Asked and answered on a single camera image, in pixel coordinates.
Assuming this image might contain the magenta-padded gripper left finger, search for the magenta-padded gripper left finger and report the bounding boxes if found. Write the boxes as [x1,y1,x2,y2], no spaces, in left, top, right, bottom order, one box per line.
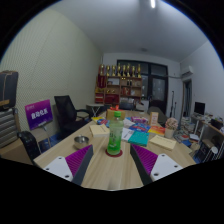
[43,144,95,187]

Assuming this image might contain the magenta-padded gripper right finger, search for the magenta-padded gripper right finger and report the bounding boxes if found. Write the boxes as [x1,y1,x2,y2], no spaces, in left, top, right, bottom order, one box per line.
[129,143,184,187]

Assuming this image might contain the green tea drink bottle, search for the green tea drink bottle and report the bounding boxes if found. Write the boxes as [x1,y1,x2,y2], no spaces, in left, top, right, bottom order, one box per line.
[106,110,125,157]

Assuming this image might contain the small metal cup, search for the small metal cup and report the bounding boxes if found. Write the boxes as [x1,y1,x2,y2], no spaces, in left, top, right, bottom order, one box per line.
[73,134,90,150]

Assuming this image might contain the teal book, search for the teal book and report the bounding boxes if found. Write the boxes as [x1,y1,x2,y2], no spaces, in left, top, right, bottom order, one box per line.
[127,130,150,148]

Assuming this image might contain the pale yellow book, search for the pale yellow book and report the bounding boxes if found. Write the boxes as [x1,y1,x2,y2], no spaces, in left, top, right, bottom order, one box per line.
[148,134,178,152]

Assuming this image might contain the orange book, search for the orange book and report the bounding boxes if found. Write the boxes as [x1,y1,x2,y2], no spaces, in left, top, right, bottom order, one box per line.
[147,125,167,136]

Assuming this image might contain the white paper booklet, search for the white paper booklet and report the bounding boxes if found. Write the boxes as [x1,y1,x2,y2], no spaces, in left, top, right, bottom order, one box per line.
[120,127,135,142]

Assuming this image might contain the flat round red coaster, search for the flat round red coaster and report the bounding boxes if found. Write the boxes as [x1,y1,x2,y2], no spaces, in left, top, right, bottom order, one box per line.
[105,148,124,158]

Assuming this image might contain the blue book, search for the blue book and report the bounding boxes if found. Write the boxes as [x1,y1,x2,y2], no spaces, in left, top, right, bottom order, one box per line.
[129,122,152,134]

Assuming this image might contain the cream book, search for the cream book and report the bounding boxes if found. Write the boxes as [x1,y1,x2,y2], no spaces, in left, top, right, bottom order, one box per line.
[89,123,111,138]

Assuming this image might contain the pink flat box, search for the pink flat box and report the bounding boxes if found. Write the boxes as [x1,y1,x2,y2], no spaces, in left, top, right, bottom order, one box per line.
[130,116,149,125]

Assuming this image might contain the upright orange and white box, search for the upright orange and white box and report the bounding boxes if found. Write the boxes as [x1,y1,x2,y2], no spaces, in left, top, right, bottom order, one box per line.
[148,111,160,127]

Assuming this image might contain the pink flowers in white pot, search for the pink flowers in white pot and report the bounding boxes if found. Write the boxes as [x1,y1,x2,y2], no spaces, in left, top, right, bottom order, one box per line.
[164,117,180,140]

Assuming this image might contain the grey armchair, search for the grey armchair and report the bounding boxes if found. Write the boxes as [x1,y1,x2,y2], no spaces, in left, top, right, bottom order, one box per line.
[147,105,169,127]

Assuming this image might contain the pile of books on floor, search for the pile of books on floor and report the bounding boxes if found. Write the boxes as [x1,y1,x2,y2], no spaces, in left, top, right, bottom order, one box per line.
[174,118,201,143]

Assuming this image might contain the black office chair with armrests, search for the black office chair with armrests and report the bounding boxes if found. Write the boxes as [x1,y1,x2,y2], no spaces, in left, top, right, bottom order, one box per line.
[53,94,92,134]

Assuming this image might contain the black chair back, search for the black chair back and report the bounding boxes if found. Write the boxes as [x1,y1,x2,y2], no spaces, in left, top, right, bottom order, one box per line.
[17,130,43,165]

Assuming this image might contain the yellow gift box, red ribbon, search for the yellow gift box, red ribbon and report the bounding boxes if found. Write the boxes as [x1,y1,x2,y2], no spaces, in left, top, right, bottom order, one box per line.
[105,104,127,122]

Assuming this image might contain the small white side table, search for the small white side table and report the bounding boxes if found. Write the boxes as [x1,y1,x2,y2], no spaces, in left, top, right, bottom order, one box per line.
[85,103,105,118]

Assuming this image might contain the purple sign board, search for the purple sign board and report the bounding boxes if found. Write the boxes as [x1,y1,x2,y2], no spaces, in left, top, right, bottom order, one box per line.
[24,99,54,131]

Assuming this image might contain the black microphone stand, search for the black microphone stand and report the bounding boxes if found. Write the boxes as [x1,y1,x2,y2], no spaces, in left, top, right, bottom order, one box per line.
[170,89,178,118]

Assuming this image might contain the dark glass door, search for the dark glass door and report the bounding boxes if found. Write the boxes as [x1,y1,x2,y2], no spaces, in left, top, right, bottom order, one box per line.
[116,59,169,113]

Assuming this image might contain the black computer monitor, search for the black computer monitor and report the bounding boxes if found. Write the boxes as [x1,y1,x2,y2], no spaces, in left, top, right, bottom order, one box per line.
[194,101,206,116]

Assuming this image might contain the wooden desk with white legs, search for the wooden desk with white legs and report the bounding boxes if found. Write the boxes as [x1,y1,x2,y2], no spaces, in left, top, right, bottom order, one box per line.
[189,114,224,158]

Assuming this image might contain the wooden shelf unit with trophies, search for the wooden shelf unit with trophies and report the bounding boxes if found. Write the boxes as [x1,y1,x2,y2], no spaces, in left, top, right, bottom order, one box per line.
[94,63,144,106]

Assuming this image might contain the grey striped cushion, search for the grey striped cushion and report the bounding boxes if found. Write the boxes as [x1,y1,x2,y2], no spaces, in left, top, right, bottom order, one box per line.
[0,107,19,149]

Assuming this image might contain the dark grey suitcase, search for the dark grey suitcase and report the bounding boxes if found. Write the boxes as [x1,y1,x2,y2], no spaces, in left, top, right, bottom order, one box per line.
[0,70,20,111]

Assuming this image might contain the white wall air conditioner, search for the white wall air conditioner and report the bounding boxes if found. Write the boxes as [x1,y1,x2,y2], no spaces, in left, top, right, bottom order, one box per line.
[180,65,195,78]

